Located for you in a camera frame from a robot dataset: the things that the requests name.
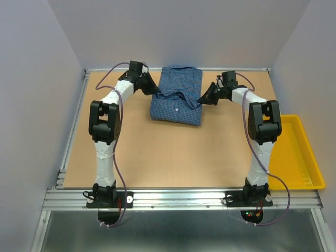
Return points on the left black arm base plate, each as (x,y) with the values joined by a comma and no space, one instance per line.
(120,202)

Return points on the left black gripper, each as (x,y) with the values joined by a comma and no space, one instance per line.
(152,88)

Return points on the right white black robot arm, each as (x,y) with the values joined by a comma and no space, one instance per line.
(262,127)

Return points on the yellow plastic tray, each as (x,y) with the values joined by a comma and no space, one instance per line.
(292,159)

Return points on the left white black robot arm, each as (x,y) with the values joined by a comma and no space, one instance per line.
(105,122)

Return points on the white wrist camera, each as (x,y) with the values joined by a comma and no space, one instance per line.
(219,81)
(145,69)

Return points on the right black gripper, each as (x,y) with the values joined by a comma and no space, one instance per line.
(208,97)

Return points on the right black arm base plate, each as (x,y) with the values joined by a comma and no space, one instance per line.
(240,199)

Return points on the blue plaid long sleeve shirt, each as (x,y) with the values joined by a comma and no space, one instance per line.
(177,101)

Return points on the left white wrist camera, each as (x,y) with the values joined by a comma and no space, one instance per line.
(145,69)

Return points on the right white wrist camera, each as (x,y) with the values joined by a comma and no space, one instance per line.
(219,81)

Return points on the aluminium front rail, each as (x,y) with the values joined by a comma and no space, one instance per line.
(170,200)

